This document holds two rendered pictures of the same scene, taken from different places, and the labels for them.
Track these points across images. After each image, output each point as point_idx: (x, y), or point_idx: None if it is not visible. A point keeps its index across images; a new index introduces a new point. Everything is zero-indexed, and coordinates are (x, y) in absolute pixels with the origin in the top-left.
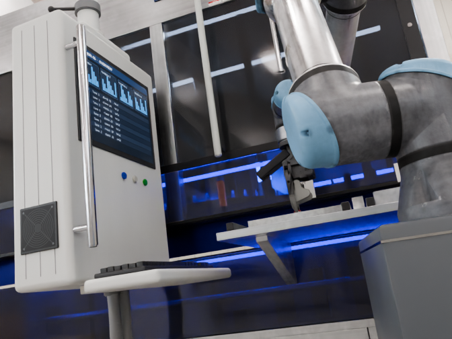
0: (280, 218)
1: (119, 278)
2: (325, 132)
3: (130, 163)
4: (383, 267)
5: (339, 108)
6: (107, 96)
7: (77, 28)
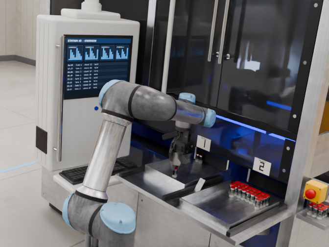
0: (158, 172)
1: (62, 184)
2: (68, 223)
3: None
4: None
5: (73, 218)
6: (88, 62)
7: (59, 39)
